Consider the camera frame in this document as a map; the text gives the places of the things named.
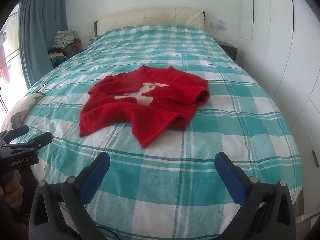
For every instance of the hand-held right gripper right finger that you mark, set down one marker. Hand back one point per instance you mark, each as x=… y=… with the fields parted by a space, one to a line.
x=231 y=180

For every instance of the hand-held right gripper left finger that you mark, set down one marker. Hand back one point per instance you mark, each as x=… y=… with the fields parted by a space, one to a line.
x=93 y=177

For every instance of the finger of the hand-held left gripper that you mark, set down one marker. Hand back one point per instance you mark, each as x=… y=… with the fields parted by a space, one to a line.
x=20 y=130
x=42 y=140

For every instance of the red knit sweater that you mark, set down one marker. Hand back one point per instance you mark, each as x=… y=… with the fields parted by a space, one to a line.
x=120 y=110

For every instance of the pile of clothes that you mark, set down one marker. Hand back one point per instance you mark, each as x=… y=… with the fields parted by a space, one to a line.
x=65 y=37

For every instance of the person's left hand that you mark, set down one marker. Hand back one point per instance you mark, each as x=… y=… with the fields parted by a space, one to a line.
x=13 y=192

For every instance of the patterned cushion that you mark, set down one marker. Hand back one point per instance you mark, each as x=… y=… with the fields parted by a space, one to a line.
x=22 y=105

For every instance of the teal plaid bedspread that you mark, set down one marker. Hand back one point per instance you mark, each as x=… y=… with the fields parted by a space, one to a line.
x=175 y=167

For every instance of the red hanging cloth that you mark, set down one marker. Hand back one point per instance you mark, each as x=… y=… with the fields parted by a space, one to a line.
x=3 y=67

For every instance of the blue curtain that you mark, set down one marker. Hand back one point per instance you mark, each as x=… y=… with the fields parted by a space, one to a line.
x=37 y=30

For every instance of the dark nightstand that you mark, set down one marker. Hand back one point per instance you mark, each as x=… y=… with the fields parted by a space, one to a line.
x=228 y=50

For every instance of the white wardrobe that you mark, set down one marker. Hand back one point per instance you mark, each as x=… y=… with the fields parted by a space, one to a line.
x=275 y=42

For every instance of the white wall socket panel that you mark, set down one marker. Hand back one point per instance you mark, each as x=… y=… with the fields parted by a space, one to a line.
x=220 y=25

